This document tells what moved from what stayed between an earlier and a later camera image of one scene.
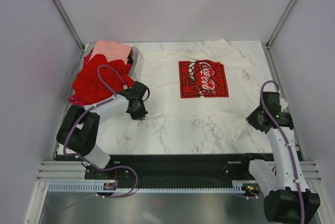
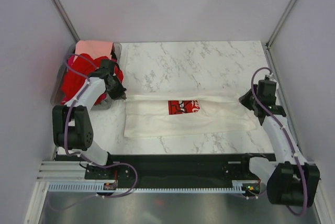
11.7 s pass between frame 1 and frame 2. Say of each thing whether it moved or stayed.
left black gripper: moved
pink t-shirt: moved
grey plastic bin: moved
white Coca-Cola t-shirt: moved
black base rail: stayed
